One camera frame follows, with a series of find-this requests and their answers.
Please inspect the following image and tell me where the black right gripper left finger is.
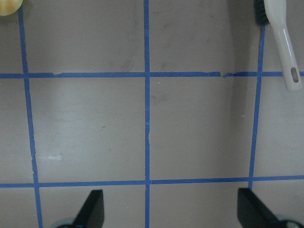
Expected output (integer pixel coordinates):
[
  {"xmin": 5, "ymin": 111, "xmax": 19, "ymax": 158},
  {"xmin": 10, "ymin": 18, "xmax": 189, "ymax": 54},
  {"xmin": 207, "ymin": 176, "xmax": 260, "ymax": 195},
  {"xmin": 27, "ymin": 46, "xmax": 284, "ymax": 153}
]
[{"xmin": 72, "ymin": 190, "xmax": 105, "ymax": 228}]

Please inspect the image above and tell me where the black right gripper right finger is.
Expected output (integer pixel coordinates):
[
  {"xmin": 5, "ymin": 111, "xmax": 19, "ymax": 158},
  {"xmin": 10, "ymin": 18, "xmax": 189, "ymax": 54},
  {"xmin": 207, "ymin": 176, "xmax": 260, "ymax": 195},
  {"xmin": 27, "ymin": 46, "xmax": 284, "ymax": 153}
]
[{"xmin": 237, "ymin": 188, "xmax": 285, "ymax": 228}]

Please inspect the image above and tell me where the white hand brush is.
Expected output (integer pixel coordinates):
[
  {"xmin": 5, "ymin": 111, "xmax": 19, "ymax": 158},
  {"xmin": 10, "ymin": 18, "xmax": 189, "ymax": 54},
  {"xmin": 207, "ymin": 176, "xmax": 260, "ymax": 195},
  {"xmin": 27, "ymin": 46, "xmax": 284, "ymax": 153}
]
[{"xmin": 253, "ymin": 0, "xmax": 302, "ymax": 92}]

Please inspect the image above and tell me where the toy croissant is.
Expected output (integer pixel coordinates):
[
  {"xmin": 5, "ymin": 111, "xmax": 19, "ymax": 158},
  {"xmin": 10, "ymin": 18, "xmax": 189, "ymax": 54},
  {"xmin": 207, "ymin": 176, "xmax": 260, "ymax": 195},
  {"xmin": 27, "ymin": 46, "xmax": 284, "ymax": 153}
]
[{"xmin": 0, "ymin": 0, "xmax": 23, "ymax": 16}]

